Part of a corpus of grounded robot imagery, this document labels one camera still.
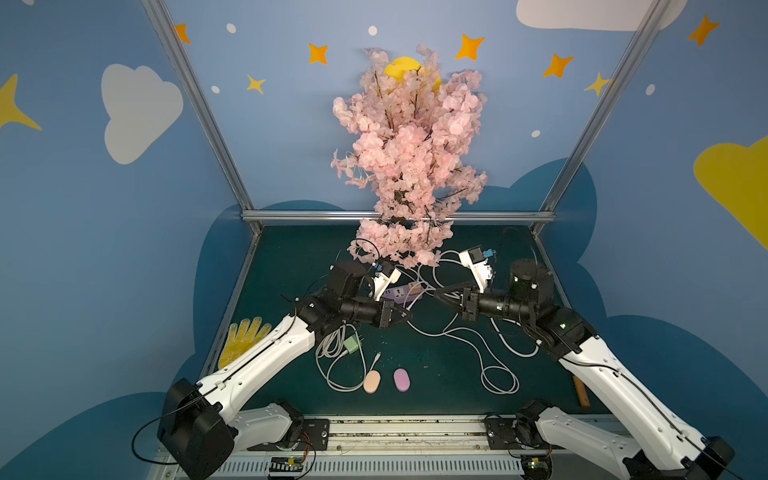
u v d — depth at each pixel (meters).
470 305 0.57
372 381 0.83
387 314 0.61
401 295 0.99
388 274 0.67
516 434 0.73
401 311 0.69
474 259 0.58
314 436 0.74
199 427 0.38
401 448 0.73
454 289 0.60
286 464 0.73
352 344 0.88
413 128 0.71
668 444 0.39
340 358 0.87
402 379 0.82
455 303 0.63
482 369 0.86
